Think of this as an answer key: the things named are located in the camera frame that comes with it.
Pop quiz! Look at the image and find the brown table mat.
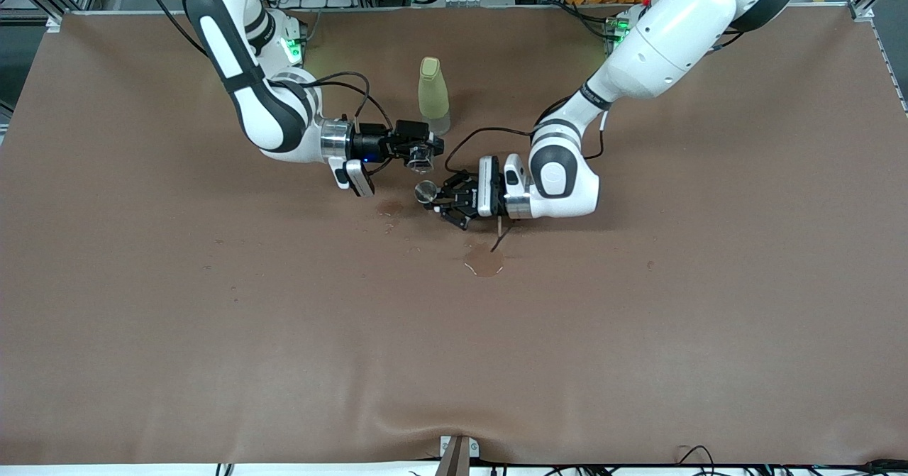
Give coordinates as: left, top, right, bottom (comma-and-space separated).
0, 4, 908, 466

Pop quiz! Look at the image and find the black cable loop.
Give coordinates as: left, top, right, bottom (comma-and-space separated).
674, 445, 717, 476

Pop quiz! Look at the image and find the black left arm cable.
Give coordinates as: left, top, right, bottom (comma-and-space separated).
445, 96, 605, 253

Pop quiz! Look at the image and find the clear glass measuring beaker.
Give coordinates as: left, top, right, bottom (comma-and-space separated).
406, 143, 435, 174

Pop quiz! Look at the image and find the large spilled liquid puddle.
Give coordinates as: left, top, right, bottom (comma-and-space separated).
463, 242, 505, 278

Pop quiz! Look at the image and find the green-sleeved glass shaker bottle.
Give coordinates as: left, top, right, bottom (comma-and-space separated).
417, 56, 453, 136

